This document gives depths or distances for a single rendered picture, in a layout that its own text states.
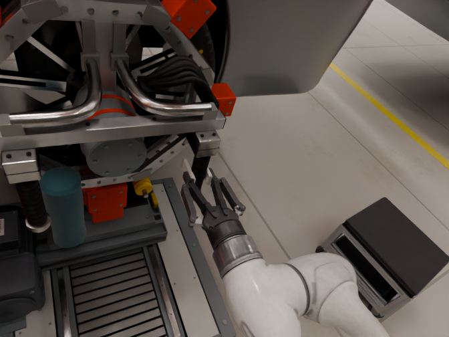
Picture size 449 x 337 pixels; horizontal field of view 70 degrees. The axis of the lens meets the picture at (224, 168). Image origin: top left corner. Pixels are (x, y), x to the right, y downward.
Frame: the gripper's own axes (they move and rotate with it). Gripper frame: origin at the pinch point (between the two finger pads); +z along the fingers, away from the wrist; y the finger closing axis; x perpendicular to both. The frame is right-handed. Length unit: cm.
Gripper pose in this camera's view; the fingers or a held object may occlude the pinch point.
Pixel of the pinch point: (196, 170)
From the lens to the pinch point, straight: 76.4
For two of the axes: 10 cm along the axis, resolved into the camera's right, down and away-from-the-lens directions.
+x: 2.5, -6.7, -7.0
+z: -4.0, -7.3, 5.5
